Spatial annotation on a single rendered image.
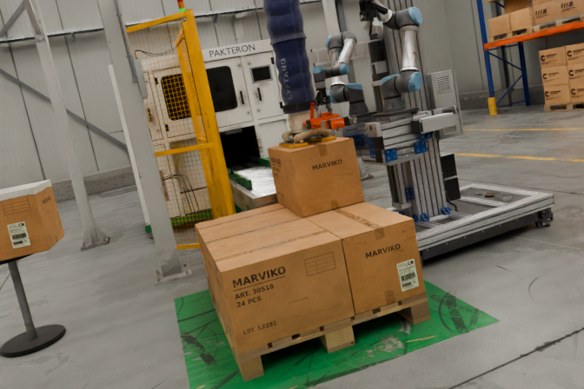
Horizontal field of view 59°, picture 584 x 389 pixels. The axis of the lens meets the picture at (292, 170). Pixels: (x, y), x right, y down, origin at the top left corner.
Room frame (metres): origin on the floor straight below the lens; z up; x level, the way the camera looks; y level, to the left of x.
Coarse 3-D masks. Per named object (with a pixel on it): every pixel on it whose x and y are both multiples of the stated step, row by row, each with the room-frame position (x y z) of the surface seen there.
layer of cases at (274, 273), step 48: (240, 240) 2.74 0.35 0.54; (288, 240) 2.55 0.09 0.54; (336, 240) 2.39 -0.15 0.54; (384, 240) 2.45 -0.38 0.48; (240, 288) 2.26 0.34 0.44; (288, 288) 2.32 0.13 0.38; (336, 288) 2.38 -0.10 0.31; (384, 288) 2.44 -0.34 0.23; (240, 336) 2.25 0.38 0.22; (288, 336) 2.31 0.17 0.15
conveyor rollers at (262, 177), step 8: (256, 168) 5.73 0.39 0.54; (264, 168) 5.57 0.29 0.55; (248, 176) 5.24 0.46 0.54; (256, 176) 5.09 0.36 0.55; (264, 176) 5.01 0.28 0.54; (272, 176) 4.86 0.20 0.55; (240, 184) 4.77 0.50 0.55; (256, 184) 4.62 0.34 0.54; (264, 184) 4.47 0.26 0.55; (272, 184) 4.39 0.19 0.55; (256, 192) 4.16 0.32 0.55; (264, 192) 4.09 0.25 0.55; (272, 192) 4.02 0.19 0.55
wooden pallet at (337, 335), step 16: (400, 304) 2.47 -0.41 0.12; (416, 304) 2.48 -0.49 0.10; (224, 320) 2.64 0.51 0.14; (352, 320) 2.39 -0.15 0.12; (416, 320) 2.48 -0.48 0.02; (304, 336) 2.32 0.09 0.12; (320, 336) 2.44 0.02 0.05; (336, 336) 2.36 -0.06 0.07; (352, 336) 2.39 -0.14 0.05; (256, 352) 2.26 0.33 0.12; (240, 368) 2.29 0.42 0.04; (256, 368) 2.26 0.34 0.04
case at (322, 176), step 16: (320, 144) 3.07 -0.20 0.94; (336, 144) 3.05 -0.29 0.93; (352, 144) 3.07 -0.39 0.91; (272, 160) 3.47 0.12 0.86; (288, 160) 3.07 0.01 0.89; (304, 160) 2.99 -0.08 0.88; (320, 160) 3.02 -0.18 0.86; (336, 160) 3.04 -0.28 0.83; (352, 160) 3.07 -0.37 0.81; (288, 176) 3.15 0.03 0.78; (304, 176) 2.99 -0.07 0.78; (320, 176) 3.01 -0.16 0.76; (336, 176) 3.04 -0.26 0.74; (352, 176) 3.06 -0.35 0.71; (288, 192) 3.22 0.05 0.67; (304, 192) 2.98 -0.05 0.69; (320, 192) 3.01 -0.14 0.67; (336, 192) 3.03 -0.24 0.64; (352, 192) 3.06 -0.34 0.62; (304, 208) 2.98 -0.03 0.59; (320, 208) 3.00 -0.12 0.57; (336, 208) 3.03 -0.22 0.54
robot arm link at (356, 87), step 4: (348, 84) 3.79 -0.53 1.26; (352, 84) 3.77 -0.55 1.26; (356, 84) 3.78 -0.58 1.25; (360, 84) 3.79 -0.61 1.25; (344, 88) 3.83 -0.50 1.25; (348, 88) 3.79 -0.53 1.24; (352, 88) 3.77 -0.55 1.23; (356, 88) 3.77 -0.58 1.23; (360, 88) 3.78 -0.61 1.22; (344, 92) 3.81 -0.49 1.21; (348, 92) 3.79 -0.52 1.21; (352, 92) 3.77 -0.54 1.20; (356, 92) 3.77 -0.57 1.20; (360, 92) 3.77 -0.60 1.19; (344, 96) 3.81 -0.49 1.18; (348, 96) 3.80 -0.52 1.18; (352, 96) 3.78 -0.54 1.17; (356, 96) 3.77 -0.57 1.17; (360, 96) 3.77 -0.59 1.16; (348, 100) 3.82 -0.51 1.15; (352, 100) 3.78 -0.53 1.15; (356, 100) 3.77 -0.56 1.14; (360, 100) 3.77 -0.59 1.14
